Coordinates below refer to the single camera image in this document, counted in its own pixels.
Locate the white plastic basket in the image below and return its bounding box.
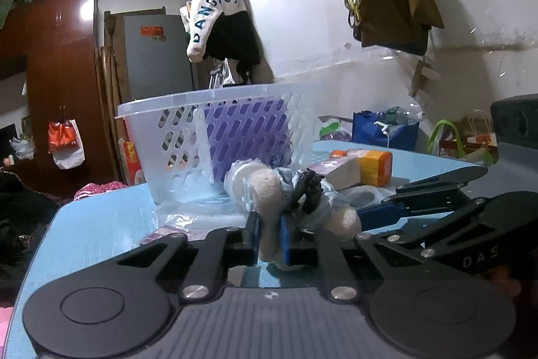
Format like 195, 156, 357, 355
118, 83, 321, 204

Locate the green paper bag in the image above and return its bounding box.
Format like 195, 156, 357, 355
426, 119, 498, 167

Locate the dark red wooden wardrobe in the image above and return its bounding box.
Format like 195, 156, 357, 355
1, 0, 118, 195

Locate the grey door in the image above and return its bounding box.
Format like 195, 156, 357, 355
123, 14, 195, 100

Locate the bagged socks bundle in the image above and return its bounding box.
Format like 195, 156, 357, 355
223, 158, 361, 272

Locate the blue shopping bag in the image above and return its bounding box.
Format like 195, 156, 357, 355
352, 111, 419, 151

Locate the orange bottle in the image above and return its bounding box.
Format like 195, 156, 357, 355
329, 148, 393, 187

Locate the purple tissue pack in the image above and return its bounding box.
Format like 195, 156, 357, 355
204, 98, 292, 182

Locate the white black hanging jacket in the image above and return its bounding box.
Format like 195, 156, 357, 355
180, 0, 261, 85

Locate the pink floral bedding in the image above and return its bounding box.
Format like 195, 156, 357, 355
73, 181, 127, 201

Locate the red white hanging bag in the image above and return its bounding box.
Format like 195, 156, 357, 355
47, 119, 86, 170

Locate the person's right hand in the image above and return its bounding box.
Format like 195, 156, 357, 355
488, 267, 522, 299

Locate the small purple tissue packet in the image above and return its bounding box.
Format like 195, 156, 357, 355
309, 157, 361, 190

